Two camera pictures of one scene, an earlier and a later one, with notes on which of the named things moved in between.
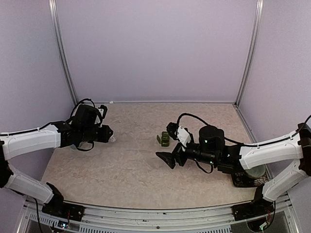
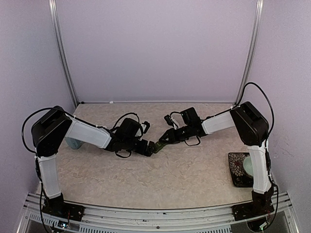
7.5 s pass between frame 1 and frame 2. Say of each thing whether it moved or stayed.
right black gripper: moved
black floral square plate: stayed
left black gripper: moved
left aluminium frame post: stayed
